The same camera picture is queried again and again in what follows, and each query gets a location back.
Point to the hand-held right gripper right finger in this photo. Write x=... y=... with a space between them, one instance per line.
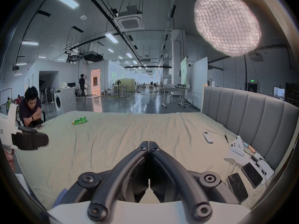
x=168 y=166

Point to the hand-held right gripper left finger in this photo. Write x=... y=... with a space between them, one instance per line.
x=130 y=164

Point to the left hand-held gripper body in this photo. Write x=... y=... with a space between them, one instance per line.
x=6 y=129

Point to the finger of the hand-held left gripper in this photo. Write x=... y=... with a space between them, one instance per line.
x=30 y=140

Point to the person's left hand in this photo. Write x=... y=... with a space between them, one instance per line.
x=9 y=161

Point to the small phone with pale case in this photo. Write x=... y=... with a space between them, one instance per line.
x=39 y=126

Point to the bed with beige sheet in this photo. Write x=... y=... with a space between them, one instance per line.
x=112 y=143

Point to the white remote control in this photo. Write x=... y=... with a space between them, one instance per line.
x=208 y=137

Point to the white washing machine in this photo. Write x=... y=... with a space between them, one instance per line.
x=65 y=101

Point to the green snack bag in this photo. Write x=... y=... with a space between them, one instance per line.
x=79 y=120

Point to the black tweezers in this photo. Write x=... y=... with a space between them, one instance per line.
x=226 y=138

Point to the white hand controller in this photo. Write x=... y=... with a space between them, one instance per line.
x=237 y=147

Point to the white table on wheels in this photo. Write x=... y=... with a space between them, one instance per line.
x=175 y=93

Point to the black phone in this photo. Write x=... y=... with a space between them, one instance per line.
x=237 y=187

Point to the phone with pale edge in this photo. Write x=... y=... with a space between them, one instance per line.
x=252 y=174

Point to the grey padded headboard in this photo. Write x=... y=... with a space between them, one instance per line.
x=252 y=115

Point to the white flat box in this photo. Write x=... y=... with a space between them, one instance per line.
x=266 y=168

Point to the round white lantern lamp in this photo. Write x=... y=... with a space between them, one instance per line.
x=227 y=22

